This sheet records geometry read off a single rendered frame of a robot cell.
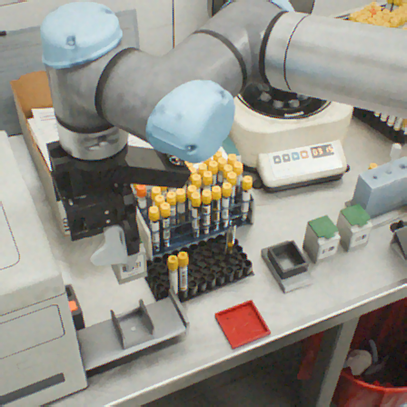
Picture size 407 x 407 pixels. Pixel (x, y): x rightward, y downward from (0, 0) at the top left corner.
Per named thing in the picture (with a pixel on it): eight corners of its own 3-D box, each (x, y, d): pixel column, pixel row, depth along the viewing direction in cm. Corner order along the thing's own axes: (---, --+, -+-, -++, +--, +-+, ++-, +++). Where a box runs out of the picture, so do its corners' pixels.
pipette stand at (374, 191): (365, 232, 125) (377, 194, 117) (343, 205, 129) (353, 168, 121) (411, 213, 128) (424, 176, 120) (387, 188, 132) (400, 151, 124)
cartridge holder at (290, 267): (284, 293, 116) (286, 281, 113) (260, 253, 121) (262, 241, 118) (312, 282, 117) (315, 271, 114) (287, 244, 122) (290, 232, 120)
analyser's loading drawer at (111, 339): (62, 384, 102) (57, 367, 98) (49, 348, 106) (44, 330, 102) (189, 334, 108) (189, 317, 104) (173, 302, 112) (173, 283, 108)
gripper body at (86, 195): (56, 202, 85) (40, 129, 76) (123, 183, 87) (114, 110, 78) (74, 247, 80) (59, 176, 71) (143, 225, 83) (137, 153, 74)
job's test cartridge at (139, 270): (119, 285, 92) (115, 257, 87) (108, 259, 95) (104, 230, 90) (147, 276, 93) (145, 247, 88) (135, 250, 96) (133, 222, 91)
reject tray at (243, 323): (233, 350, 108) (233, 347, 108) (213, 315, 112) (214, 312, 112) (271, 334, 110) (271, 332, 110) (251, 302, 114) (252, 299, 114)
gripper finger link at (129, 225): (118, 242, 87) (107, 185, 82) (131, 237, 87) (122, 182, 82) (129, 263, 83) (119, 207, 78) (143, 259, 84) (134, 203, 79)
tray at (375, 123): (429, 126, 144) (431, 117, 142) (401, 146, 140) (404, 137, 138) (363, 85, 152) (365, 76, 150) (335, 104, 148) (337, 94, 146)
